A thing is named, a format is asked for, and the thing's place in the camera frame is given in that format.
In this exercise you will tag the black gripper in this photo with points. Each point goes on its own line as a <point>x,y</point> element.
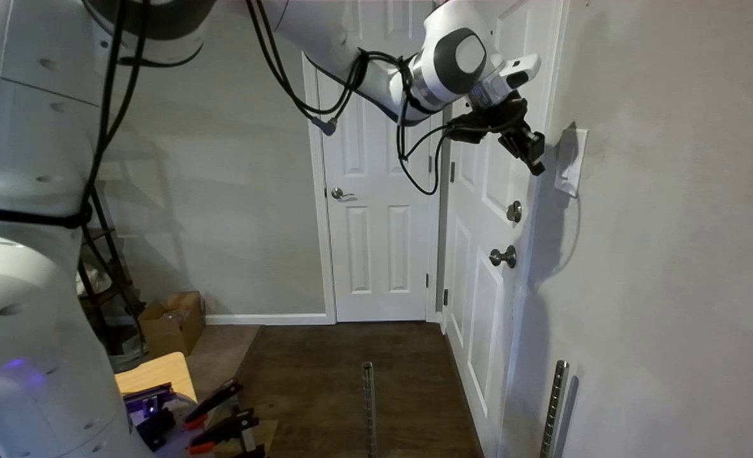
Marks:
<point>500,113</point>

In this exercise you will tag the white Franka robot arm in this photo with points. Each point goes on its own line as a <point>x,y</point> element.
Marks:
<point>22,295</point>

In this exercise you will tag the silver deadbolt lock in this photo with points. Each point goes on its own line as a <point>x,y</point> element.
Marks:
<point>516,212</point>

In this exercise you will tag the white panel door with deadbolt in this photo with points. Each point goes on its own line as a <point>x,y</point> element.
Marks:
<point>480,295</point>

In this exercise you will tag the small silver door knob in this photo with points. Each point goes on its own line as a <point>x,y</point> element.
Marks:
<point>339,193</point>

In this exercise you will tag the white baseboard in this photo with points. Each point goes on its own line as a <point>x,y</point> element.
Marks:
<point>265,318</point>

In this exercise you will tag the cardboard box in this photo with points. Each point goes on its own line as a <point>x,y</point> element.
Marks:
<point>173,322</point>

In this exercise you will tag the red black bar clamp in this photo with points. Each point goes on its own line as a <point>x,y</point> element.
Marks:
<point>214,397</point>
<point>227,423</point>

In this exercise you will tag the light wooden board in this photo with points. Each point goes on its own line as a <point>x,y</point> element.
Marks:
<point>159,374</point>

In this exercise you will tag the black tripod stand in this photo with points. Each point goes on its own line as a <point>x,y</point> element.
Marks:
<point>110,280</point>

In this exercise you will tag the purple lit black device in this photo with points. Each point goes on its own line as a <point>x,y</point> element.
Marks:
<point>149,413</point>

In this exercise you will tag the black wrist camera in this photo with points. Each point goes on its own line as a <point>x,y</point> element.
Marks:
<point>467,131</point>

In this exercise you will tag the slotted metal rail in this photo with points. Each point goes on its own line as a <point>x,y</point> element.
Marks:
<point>556,411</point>
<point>367,411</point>

